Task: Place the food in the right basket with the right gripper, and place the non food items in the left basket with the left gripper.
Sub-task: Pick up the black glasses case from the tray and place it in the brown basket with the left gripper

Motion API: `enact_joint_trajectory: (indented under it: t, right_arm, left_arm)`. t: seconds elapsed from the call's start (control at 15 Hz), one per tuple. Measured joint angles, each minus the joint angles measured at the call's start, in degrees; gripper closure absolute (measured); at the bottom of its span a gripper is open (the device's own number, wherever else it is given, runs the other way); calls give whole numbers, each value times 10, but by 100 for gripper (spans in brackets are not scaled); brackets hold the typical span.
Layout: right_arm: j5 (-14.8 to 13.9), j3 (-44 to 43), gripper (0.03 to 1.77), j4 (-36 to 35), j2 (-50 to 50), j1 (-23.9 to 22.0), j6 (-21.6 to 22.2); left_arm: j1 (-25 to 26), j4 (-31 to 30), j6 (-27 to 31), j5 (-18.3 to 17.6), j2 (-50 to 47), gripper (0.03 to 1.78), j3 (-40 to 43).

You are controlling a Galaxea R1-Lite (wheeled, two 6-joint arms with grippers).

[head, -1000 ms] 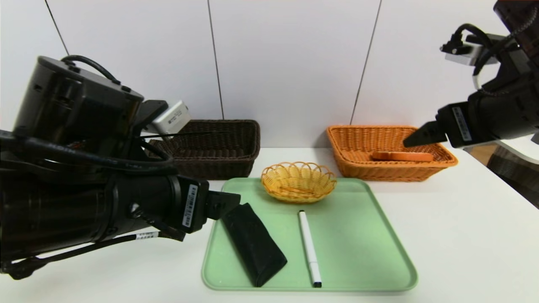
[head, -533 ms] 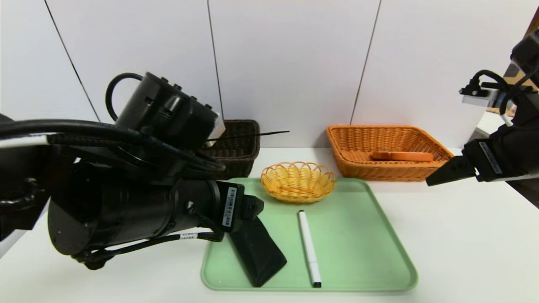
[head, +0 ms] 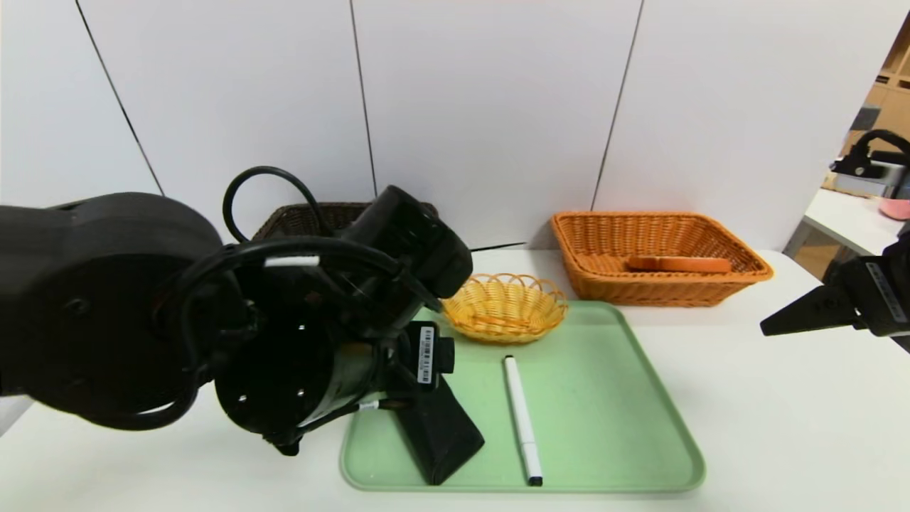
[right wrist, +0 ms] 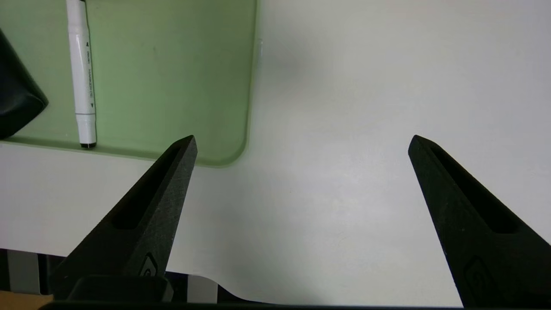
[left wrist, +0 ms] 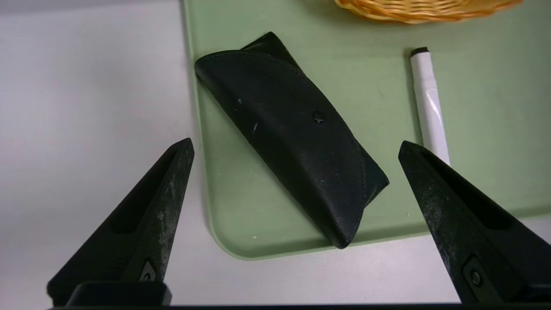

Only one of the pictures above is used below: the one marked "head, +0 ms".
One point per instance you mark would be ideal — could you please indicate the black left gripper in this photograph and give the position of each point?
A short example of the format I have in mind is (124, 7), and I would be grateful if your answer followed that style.
(427, 355)

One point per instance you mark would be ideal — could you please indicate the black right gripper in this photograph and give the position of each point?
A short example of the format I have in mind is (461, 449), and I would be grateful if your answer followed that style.
(884, 294)

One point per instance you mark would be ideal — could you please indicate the black soft pouch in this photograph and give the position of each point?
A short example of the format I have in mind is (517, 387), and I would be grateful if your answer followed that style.
(444, 444)

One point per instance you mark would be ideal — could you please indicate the toy bread slice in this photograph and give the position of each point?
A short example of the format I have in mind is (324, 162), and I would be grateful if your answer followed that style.
(675, 264)

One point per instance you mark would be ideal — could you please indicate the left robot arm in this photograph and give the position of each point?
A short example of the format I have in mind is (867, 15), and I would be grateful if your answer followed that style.
(92, 306)

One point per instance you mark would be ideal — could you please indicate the small yellow wicker basket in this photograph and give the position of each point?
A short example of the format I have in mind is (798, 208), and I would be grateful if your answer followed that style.
(505, 306)

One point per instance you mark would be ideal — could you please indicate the orange wicker basket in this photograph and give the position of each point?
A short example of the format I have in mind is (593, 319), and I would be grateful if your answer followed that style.
(640, 288)

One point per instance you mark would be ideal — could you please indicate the dark brown wicker basket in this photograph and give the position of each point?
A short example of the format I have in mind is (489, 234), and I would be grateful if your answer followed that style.
(298, 213)

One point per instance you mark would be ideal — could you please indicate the white side table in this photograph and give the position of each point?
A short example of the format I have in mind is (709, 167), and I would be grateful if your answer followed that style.
(846, 220)

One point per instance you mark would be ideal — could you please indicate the thick white marker pen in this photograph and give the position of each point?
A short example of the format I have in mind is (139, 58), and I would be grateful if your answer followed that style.
(522, 419)

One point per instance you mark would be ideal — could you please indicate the pink plush toy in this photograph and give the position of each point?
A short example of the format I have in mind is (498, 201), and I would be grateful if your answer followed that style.
(897, 208)

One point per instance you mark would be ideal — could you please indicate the light green plastic tray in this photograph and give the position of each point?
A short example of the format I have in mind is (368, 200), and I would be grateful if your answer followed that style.
(604, 398)

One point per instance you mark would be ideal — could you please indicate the wooden shelf cabinet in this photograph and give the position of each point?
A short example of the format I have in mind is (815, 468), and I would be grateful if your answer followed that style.
(892, 107)

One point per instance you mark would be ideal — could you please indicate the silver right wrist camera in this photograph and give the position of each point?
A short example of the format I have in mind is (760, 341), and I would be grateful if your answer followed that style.
(871, 181)

